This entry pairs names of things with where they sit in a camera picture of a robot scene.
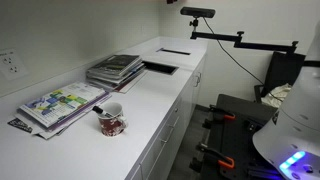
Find orange-handled clamp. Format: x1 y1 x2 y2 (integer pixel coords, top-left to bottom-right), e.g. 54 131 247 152
189 143 235 173
202 105 236 129

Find black chair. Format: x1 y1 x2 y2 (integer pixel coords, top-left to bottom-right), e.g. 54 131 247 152
254 52 305 103

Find black robot cart table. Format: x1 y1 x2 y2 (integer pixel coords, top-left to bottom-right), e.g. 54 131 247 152
193 94 284 180

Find red patterned mug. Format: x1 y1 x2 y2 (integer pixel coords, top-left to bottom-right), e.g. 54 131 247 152
98 102 128 136

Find dark book stack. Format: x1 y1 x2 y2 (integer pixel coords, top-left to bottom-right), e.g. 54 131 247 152
86 54 145 92

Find black camera cable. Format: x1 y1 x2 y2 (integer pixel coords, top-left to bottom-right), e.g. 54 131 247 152
202 17 265 86

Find white crumpled bag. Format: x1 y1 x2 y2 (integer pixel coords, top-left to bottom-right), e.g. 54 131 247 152
261 83 292 108

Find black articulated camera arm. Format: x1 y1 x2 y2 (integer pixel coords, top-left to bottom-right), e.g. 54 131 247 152
189 17 300 54

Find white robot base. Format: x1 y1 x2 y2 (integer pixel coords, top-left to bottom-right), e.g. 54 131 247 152
252 22 320 180

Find black camera on mount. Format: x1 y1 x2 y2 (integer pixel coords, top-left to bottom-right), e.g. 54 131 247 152
180 7 216 18

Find white cabinet drawers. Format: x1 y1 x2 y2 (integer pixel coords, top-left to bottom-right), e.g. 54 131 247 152
125 58 205 180

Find upper orange-handled clamp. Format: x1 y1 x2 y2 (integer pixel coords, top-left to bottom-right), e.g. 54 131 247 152
202 105 236 129

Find black card on counter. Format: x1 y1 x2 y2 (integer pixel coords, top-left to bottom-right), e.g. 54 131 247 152
8 118 32 133

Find lower orange-handled clamp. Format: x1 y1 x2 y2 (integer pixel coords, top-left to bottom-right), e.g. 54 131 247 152
189 143 235 173

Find black marker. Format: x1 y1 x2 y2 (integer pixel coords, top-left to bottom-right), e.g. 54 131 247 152
92 106 114 118

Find colourful magazine stack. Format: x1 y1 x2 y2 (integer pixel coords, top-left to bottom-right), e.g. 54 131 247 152
17 82 111 139

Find white wall outlet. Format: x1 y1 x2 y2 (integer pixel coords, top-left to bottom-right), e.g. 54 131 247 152
0 49 28 80

